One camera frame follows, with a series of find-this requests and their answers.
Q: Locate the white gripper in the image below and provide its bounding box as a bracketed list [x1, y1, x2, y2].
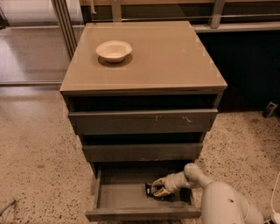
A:
[152, 171, 187, 198]

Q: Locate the black rxbar chocolate bar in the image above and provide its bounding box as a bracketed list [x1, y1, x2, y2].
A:
[145, 184, 164, 199]

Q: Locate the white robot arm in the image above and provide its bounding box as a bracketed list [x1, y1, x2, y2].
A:
[151, 163, 264, 224]

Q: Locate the grey middle drawer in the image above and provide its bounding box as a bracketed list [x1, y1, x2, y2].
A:
[82, 143, 203, 162]

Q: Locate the grey open bottom drawer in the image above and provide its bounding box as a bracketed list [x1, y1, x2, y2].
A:
[86, 161, 201, 221]

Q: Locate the grey top drawer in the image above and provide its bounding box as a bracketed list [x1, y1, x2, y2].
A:
[68, 109, 218, 135]

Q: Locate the grey drawer cabinet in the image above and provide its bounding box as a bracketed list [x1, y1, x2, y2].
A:
[59, 20, 228, 178]

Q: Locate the black caster wheel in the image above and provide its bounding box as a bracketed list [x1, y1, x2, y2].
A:
[262, 101, 278, 118]

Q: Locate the white ceramic bowl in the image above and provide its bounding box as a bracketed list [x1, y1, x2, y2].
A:
[95, 40, 132, 63]

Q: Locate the grey metal railing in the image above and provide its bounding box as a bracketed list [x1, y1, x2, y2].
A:
[78, 0, 280, 33]

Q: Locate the white cable with plug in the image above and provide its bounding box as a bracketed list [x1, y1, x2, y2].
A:
[263, 171, 280, 224]

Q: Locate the grey cable on floor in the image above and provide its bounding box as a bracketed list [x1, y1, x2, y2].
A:
[0, 199, 17, 217]

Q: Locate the grey metal frame post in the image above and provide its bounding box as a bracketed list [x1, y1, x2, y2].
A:
[51, 0, 77, 59]

